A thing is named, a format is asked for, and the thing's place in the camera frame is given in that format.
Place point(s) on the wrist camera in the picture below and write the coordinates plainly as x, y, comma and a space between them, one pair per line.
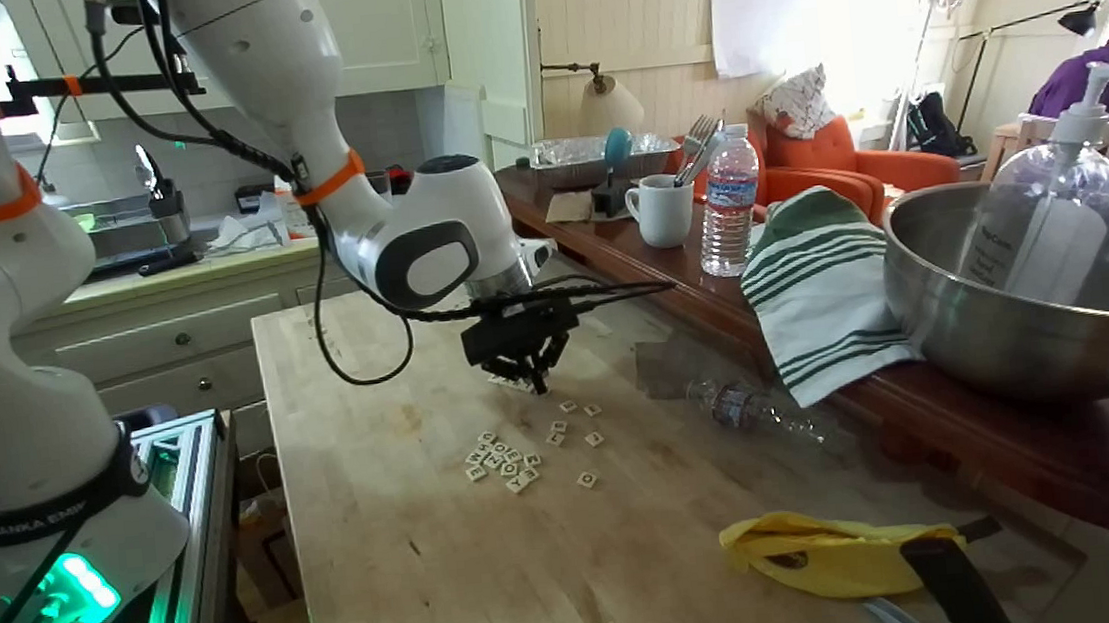
516, 331

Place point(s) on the white mug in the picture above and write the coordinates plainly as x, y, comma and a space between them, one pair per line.
663, 212

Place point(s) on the clear pump bottle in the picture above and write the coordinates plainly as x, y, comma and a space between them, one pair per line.
1048, 218

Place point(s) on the tap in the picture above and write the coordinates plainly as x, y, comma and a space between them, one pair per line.
165, 200

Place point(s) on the brown card piece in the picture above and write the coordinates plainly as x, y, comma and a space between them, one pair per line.
568, 208

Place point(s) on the crushed clear plastic bottle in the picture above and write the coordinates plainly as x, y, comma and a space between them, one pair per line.
764, 412

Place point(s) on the sink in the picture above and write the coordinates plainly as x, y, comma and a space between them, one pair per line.
122, 239

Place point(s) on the heap of letter tiles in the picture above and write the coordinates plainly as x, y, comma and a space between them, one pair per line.
508, 464

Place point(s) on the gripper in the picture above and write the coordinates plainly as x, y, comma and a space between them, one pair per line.
557, 343

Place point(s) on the black floor lamp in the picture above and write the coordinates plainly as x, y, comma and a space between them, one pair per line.
1079, 19

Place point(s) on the orange armchair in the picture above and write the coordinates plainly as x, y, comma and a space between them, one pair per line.
853, 170

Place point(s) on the window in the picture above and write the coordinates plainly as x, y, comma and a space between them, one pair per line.
0, 59

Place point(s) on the person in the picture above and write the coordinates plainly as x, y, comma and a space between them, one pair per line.
1108, 92

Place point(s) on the green striped white towel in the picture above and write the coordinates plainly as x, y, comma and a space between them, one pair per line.
819, 288

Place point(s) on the wooden stool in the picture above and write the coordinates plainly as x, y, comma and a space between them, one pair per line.
1007, 146

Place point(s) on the white door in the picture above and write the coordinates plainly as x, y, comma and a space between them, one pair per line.
492, 56

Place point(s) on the dark wooden counter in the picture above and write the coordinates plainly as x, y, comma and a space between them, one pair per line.
979, 455

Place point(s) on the wall lamp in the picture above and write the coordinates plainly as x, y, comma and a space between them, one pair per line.
609, 106

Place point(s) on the water bottle with label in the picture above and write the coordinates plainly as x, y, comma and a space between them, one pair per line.
728, 206

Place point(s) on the white paper sheet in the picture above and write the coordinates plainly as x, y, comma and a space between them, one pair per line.
758, 3

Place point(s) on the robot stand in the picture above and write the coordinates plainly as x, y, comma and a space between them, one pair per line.
183, 545

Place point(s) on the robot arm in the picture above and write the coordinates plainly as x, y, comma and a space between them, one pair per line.
6, 349

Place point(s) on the foil tray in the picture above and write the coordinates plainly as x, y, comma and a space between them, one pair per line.
591, 156

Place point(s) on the large steel bowl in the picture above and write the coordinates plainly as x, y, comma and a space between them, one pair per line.
1049, 338

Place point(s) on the black backpack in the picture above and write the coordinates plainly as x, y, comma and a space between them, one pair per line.
935, 126

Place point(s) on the silver fork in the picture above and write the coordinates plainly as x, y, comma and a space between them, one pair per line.
695, 144
713, 149

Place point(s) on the drawer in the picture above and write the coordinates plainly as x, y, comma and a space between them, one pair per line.
170, 390
156, 341

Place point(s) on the patterned pillow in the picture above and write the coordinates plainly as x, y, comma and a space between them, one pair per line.
797, 102

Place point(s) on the white crumpled cloth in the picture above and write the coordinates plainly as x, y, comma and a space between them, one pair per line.
247, 236

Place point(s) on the blue dish brush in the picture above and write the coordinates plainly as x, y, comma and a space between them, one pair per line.
615, 171

